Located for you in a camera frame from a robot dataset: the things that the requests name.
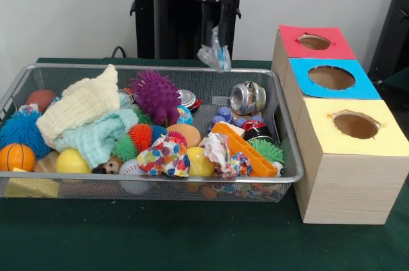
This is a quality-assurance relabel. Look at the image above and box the small clear plastic bottle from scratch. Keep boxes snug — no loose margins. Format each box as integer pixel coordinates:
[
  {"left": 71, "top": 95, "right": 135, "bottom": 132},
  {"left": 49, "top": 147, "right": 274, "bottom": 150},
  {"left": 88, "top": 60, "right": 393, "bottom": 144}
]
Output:
[{"left": 197, "top": 25, "right": 233, "bottom": 73}]

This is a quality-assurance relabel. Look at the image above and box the crushed silver can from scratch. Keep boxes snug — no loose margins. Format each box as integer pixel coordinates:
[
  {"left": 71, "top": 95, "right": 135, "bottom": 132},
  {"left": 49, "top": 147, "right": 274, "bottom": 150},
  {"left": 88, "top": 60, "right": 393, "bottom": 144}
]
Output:
[{"left": 229, "top": 81, "right": 267, "bottom": 117}]

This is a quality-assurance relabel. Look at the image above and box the cream waffle cloth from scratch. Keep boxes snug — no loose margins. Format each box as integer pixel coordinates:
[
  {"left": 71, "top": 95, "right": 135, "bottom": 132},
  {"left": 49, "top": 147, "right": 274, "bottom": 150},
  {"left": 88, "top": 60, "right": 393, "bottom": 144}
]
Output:
[{"left": 36, "top": 63, "right": 121, "bottom": 144}]

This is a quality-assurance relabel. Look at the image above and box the mint waffle cloth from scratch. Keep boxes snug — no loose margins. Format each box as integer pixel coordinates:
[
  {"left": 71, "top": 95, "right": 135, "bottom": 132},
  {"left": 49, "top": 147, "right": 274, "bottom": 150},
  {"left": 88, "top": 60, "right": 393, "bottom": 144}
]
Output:
[{"left": 56, "top": 109, "right": 139, "bottom": 169}]

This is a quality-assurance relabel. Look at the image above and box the wooden three-hole box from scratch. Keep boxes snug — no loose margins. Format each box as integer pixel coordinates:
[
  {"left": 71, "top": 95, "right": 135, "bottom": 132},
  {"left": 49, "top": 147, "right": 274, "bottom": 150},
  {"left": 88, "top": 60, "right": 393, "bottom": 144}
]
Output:
[{"left": 271, "top": 24, "right": 409, "bottom": 226}]

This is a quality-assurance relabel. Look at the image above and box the purple spiky ball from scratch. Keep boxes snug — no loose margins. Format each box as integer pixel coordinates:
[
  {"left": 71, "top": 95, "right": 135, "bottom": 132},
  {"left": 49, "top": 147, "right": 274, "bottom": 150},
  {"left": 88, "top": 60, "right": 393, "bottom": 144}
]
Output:
[{"left": 130, "top": 69, "right": 182, "bottom": 127}]

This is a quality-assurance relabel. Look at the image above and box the orange foam disc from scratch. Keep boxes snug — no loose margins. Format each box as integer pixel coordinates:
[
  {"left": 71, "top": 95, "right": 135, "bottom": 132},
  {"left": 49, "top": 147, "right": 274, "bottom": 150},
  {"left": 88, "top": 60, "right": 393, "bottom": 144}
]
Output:
[{"left": 166, "top": 123, "right": 202, "bottom": 148}]

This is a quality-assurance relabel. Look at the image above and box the orange plastic grid toy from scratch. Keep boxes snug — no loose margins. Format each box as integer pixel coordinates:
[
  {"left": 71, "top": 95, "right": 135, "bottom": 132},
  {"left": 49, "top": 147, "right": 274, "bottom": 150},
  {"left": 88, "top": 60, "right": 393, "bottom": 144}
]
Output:
[{"left": 210, "top": 122, "right": 279, "bottom": 178}]

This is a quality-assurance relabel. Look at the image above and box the green spiky toy with eyes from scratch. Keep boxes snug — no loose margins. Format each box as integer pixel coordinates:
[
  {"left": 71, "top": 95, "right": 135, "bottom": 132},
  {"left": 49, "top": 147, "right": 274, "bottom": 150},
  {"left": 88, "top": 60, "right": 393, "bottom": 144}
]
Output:
[{"left": 248, "top": 137, "right": 285, "bottom": 176}]

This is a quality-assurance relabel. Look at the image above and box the yellow tennis ball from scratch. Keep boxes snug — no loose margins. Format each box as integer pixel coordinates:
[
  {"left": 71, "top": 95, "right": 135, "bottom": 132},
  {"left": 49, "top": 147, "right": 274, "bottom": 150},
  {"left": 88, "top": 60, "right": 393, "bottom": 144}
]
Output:
[{"left": 187, "top": 146, "right": 216, "bottom": 178}]

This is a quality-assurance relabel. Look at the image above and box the colourful patterned cloth wad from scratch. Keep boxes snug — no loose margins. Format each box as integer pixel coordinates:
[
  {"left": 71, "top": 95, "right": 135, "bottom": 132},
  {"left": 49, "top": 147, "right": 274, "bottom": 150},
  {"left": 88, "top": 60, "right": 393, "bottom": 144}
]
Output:
[{"left": 136, "top": 135, "right": 192, "bottom": 178}]

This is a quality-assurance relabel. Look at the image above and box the white baseball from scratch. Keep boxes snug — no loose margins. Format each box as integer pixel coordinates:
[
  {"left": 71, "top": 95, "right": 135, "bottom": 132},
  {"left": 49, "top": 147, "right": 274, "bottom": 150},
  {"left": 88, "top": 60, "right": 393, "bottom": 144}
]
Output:
[{"left": 118, "top": 158, "right": 151, "bottom": 195}]

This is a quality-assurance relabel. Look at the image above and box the black upright panel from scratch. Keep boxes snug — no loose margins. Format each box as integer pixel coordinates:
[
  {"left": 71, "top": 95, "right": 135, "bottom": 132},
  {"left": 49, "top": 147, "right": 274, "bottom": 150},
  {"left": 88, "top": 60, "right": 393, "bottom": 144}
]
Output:
[{"left": 367, "top": 0, "right": 409, "bottom": 75}]

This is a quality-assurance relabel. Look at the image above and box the reddish brown ball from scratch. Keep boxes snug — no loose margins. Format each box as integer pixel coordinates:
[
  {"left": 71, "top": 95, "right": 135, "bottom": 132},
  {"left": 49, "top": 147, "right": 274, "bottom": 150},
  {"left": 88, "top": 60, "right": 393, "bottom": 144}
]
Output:
[{"left": 26, "top": 89, "right": 58, "bottom": 114}]

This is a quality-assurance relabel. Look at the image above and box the dark green table cloth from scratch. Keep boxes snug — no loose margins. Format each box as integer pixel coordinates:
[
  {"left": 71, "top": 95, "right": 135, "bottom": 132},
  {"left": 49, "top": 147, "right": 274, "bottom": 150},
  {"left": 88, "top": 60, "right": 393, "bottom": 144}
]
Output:
[
  {"left": 380, "top": 66, "right": 409, "bottom": 99},
  {"left": 0, "top": 56, "right": 409, "bottom": 271}
]

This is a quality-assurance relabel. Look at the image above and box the smooth yellow ball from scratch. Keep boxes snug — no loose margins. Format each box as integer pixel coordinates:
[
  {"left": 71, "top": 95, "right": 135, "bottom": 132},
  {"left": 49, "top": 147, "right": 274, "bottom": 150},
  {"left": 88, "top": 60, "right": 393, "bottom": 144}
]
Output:
[{"left": 56, "top": 148, "right": 93, "bottom": 174}]

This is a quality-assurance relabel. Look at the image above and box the large blue spiky ball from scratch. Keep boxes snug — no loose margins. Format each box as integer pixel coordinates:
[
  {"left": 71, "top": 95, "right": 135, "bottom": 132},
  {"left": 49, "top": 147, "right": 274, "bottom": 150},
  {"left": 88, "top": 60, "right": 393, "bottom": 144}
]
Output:
[{"left": 0, "top": 109, "right": 54, "bottom": 160}]

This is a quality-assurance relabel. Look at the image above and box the small orange basketball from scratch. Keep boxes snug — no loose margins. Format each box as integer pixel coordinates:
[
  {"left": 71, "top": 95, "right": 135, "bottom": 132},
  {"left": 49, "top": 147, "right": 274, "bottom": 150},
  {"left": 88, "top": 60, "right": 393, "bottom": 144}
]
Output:
[{"left": 0, "top": 143, "right": 37, "bottom": 172}]

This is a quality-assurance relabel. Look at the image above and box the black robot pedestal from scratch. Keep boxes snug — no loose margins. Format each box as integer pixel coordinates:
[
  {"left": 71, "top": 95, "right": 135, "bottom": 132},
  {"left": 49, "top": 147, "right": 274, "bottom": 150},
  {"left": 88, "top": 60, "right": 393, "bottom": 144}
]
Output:
[{"left": 123, "top": 0, "right": 258, "bottom": 60}]

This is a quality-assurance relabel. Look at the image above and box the shallow wire mesh bin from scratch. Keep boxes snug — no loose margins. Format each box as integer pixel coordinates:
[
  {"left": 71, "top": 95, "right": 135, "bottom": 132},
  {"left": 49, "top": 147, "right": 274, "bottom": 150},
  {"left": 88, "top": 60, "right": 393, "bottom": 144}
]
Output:
[{"left": 0, "top": 63, "right": 304, "bottom": 203}]

